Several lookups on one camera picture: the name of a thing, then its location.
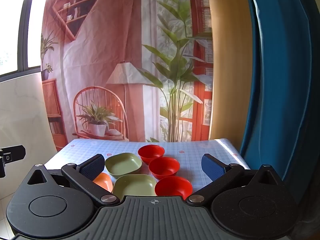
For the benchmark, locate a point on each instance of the red plastic bowl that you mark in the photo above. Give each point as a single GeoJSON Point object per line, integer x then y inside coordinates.
{"type": "Point", "coordinates": [163, 167]}
{"type": "Point", "coordinates": [172, 186]}
{"type": "Point", "coordinates": [151, 153]}

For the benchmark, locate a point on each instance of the yellow wooden panel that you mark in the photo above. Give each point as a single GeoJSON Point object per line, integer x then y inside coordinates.
{"type": "Point", "coordinates": [230, 67]}

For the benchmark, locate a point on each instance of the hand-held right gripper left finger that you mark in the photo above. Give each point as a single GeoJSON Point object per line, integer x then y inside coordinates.
{"type": "Point", "coordinates": [93, 167]}

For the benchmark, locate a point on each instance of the white marble board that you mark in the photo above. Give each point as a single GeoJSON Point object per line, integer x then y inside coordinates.
{"type": "Point", "coordinates": [22, 110]}

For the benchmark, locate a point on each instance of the dark window frame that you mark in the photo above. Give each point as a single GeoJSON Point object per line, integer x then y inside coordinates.
{"type": "Point", "coordinates": [23, 30]}

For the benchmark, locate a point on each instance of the printed room backdrop cloth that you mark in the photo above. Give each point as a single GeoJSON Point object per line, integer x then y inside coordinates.
{"type": "Point", "coordinates": [112, 55]}

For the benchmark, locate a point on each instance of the green square plate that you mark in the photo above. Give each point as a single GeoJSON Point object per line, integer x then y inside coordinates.
{"type": "Point", "coordinates": [123, 164]}
{"type": "Point", "coordinates": [135, 186]}

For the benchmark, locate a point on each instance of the orange plastic bowl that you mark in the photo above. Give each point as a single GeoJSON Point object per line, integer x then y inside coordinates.
{"type": "Point", "coordinates": [103, 181]}

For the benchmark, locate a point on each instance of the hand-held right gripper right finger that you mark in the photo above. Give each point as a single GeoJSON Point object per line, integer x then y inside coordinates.
{"type": "Point", "coordinates": [212, 166]}

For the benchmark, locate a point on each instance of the blue checked tablecloth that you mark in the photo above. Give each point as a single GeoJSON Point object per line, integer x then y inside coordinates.
{"type": "Point", "coordinates": [192, 160]}

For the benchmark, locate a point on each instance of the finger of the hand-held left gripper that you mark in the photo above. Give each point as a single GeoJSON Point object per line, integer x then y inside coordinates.
{"type": "Point", "coordinates": [13, 153]}

